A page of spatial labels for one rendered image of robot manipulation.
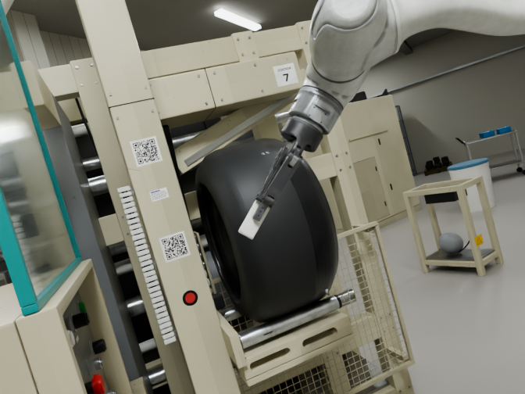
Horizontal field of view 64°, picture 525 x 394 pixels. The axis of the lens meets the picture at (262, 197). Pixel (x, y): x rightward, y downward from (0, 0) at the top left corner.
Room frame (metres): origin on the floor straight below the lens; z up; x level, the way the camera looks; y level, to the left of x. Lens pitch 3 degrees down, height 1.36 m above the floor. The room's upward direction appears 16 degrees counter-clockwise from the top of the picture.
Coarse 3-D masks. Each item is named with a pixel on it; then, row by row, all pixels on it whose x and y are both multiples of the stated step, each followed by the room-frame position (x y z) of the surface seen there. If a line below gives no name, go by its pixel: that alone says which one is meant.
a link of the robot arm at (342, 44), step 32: (320, 0) 0.60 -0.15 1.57; (352, 0) 0.57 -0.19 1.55; (384, 0) 0.58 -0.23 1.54; (416, 0) 0.62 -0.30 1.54; (448, 0) 0.63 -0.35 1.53; (480, 0) 0.67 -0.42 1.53; (512, 0) 0.74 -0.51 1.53; (320, 32) 0.60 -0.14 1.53; (352, 32) 0.57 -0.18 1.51; (384, 32) 0.60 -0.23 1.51; (416, 32) 0.65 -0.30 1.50; (480, 32) 0.72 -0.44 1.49; (512, 32) 0.75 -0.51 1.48; (320, 64) 0.67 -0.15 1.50; (352, 64) 0.64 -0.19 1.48
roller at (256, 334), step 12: (324, 300) 1.28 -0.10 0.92; (336, 300) 1.28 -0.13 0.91; (300, 312) 1.25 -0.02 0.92; (312, 312) 1.25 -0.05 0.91; (324, 312) 1.26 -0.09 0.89; (264, 324) 1.22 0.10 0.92; (276, 324) 1.21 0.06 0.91; (288, 324) 1.22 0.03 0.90; (300, 324) 1.24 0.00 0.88; (252, 336) 1.19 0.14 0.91; (264, 336) 1.20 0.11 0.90
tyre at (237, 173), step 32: (224, 160) 1.22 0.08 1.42; (256, 160) 1.20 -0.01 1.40; (224, 192) 1.15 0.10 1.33; (256, 192) 1.13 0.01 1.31; (288, 192) 1.14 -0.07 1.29; (320, 192) 1.19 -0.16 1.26; (224, 224) 1.16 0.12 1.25; (288, 224) 1.11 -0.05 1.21; (320, 224) 1.14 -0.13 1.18; (224, 256) 1.59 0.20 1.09; (256, 256) 1.09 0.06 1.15; (288, 256) 1.11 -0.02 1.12; (320, 256) 1.15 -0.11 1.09; (256, 288) 1.13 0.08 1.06; (288, 288) 1.14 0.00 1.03; (320, 288) 1.21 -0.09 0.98; (256, 320) 1.26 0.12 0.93
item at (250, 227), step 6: (258, 204) 0.77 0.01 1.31; (252, 210) 0.77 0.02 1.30; (264, 216) 0.77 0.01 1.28; (246, 222) 0.77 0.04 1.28; (252, 222) 0.77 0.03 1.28; (258, 222) 0.77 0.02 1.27; (240, 228) 0.77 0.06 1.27; (246, 228) 0.77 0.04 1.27; (252, 228) 0.77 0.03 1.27; (258, 228) 0.77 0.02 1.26; (246, 234) 0.77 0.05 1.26; (252, 234) 0.77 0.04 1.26
